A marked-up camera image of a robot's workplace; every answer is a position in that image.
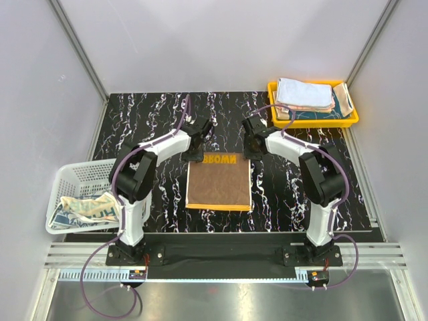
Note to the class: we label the right orange connector box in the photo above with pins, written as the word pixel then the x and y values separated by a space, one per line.
pixel 318 278

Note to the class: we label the blue white patterned towel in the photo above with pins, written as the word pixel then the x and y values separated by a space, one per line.
pixel 85 211

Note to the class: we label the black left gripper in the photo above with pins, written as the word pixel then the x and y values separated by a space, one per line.
pixel 196 157

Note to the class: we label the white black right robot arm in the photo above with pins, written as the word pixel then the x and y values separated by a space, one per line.
pixel 324 179

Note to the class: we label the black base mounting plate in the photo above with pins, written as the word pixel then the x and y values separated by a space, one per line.
pixel 122 255

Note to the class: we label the aluminium frame rail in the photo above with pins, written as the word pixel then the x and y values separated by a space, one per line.
pixel 367 256

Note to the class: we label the left orange connector box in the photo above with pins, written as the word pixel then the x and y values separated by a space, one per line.
pixel 137 275

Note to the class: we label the yellow brown bear towel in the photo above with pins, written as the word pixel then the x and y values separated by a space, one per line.
pixel 221 182

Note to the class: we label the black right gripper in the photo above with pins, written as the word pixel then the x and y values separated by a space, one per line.
pixel 247 154

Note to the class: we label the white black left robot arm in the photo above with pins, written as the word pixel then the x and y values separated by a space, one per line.
pixel 132 175

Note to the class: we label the orange connector box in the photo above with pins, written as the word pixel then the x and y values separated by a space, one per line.
pixel 137 275
pixel 318 278

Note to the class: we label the pink white rabbit towel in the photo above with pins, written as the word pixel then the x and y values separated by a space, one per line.
pixel 288 108

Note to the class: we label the light blue white towel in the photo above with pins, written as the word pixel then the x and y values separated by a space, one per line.
pixel 294 92

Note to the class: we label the white plastic laundry basket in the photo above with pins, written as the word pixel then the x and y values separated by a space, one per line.
pixel 86 182

